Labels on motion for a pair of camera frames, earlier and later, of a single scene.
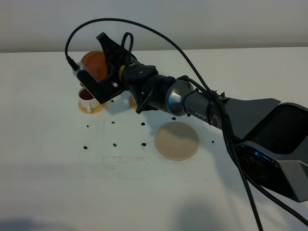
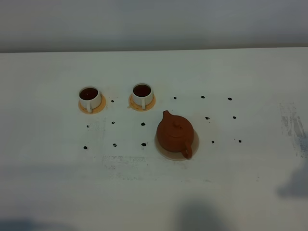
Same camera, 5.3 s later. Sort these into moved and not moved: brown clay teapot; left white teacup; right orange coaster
Moved: brown clay teapot
Not moved: right orange coaster; left white teacup
